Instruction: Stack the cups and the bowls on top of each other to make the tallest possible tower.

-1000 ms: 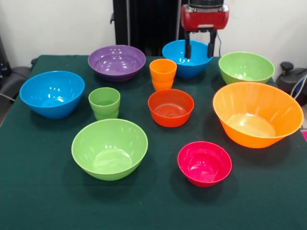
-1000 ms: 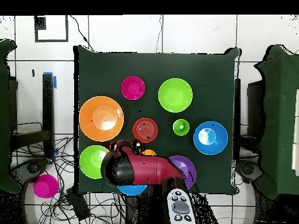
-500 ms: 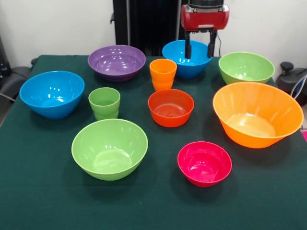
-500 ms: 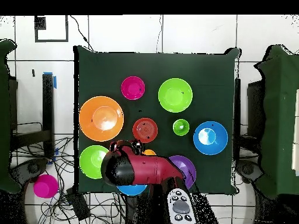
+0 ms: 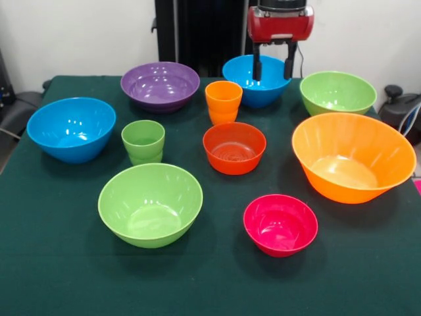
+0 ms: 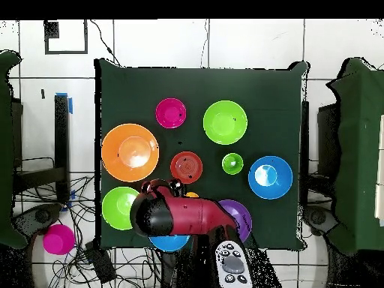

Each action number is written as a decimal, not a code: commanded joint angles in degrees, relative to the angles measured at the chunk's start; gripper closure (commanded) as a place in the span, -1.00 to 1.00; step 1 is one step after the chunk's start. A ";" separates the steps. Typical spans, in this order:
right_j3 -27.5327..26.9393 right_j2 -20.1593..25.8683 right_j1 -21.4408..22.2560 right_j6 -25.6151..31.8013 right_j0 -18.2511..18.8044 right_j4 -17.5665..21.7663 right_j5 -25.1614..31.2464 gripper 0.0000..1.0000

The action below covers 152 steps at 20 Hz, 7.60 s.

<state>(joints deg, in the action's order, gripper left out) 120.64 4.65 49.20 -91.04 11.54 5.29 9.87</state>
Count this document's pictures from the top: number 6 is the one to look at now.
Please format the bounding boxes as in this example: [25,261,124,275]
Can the red-orange plastic bowl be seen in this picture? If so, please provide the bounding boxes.
[169,151,204,185]

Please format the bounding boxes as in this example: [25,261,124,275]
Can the large orange plastic bowl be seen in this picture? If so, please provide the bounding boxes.
[100,123,161,183]

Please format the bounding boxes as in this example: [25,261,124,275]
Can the green plastic bowl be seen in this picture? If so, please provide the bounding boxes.
[202,100,249,146]
[101,186,145,231]

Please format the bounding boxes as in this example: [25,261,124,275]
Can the blue plastic bowl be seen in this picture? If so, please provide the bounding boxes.
[148,234,191,253]
[247,155,294,200]

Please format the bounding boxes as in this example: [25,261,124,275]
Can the green plastic cup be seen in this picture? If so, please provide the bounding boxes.
[221,152,245,176]

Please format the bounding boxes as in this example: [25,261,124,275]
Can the pink plastic bowl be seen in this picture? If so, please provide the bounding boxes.
[154,97,188,130]

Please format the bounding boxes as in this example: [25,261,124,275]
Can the purple plastic bowl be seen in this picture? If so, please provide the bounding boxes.
[217,199,253,244]

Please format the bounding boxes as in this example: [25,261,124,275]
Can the black power brick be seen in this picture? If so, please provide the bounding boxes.
[84,240,117,284]

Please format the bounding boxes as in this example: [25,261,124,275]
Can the dark green table cloth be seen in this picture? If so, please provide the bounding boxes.
[94,58,309,252]

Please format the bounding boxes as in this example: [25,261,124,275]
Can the pink plastic cup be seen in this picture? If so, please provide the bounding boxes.
[42,223,76,256]

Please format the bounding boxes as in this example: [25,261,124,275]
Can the blue tape strip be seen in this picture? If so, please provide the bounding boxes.
[55,91,74,115]

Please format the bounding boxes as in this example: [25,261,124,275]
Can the dark grey chair base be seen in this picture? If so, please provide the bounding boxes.
[13,202,65,239]
[301,205,340,238]

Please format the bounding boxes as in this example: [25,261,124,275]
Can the white round stool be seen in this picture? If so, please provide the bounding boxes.
[31,233,79,288]

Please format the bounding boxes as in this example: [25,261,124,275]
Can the green cloth side table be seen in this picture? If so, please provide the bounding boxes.
[0,49,29,251]
[325,56,384,256]

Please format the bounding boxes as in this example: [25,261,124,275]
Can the black cabinet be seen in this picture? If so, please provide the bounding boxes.
[316,103,341,181]

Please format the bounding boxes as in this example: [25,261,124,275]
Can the tangled floor cables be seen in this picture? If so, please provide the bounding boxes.
[14,175,163,288]

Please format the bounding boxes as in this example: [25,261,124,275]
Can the black stand frame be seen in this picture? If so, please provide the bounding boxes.
[11,94,71,205]
[300,100,311,208]

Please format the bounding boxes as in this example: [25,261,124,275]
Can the black floor cable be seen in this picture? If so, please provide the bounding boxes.
[89,19,122,67]
[199,19,210,68]

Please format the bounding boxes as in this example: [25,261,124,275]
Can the black square floor frame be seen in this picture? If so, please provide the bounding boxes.
[43,19,89,56]

